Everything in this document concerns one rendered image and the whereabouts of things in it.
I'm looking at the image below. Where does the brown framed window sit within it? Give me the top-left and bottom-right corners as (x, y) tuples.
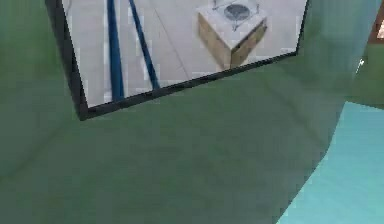
(367, 2), (384, 45)

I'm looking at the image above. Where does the black framed wall picture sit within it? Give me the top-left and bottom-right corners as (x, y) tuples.
(44, 0), (311, 122)

